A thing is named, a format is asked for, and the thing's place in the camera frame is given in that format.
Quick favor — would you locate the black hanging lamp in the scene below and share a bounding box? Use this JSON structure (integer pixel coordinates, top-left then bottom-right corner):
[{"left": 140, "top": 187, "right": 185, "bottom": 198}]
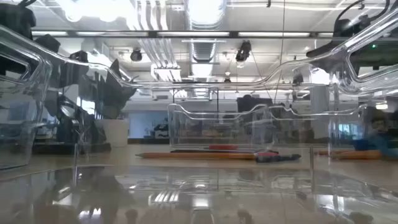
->
[
  {"left": 129, "top": 47, "right": 143, "bottom": 62},
  {"left": 235, "top": 39, "right": 252, "bottom": 62}
]

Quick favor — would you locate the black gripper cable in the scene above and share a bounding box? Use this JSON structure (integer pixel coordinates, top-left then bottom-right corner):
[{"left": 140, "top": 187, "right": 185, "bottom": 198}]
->
[{"left": 335, "top": 0, "right": 391, "bottom": 22}]

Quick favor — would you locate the red eraser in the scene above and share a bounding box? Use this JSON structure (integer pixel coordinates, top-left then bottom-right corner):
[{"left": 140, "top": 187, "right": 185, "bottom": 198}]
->
[{"left": 208, "top": 144, "right": 239, "bottom": 151}]

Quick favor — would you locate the black monitor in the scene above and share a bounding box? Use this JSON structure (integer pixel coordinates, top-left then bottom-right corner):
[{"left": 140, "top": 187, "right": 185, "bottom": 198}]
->
[{"left": 236, "top": 95, "right": 274, "bottom": 113}]

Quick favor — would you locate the green plant in white pot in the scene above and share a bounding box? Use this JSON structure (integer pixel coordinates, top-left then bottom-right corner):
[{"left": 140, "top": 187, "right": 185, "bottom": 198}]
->
[{"left": 95, "top": 58, "right": 138, "bottom": 147}]

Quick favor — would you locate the silver ventilation duct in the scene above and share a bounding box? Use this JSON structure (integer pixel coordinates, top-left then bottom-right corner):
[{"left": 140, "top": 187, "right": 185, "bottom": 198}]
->
[{"left": 186, "top": 0, "right": 228, "bottom": 78}]

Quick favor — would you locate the black aluminium table frame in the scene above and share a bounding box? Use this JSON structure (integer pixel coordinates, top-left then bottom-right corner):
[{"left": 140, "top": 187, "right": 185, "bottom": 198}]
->
[{"left": 127, "top": 138, "right": 171, "bottom": 145}]

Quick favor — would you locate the person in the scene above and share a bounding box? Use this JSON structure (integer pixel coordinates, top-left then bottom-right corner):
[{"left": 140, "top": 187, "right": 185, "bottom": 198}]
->
[{"left": 353, "top": 107, "right": 398, "bottom": 158}]

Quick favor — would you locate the white column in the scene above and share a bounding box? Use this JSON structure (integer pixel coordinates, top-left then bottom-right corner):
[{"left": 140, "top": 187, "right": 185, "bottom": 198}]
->
[{"left": 310, "top": 85, "right": 330, "bottom": 140}]

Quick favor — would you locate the orange pencil pink eraser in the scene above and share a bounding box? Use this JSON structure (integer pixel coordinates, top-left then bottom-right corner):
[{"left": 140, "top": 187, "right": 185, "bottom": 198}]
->
[
  {"left": 330, "top": 150, "right": 384, "bottom": 161},
  {"left": 135, "top": 151, "right": 280, "bottom": 161}
]

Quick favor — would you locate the blue crayon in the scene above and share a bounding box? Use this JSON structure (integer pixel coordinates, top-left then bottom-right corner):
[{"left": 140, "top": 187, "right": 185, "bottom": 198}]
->
[{"left": 254, "top": 153, "right": 302, "bottom": 164}]

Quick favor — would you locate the long ceiling light bar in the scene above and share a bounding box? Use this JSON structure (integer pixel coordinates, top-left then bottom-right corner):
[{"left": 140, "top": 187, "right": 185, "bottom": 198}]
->
[{"left": 30, "top": 30, "right": 335, "bottom": 39}]

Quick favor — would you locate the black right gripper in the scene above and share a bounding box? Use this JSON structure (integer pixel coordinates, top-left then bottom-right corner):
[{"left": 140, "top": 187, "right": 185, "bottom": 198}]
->
[{"left": 306, "top": 40, "right": 398, "bottom": 74}]

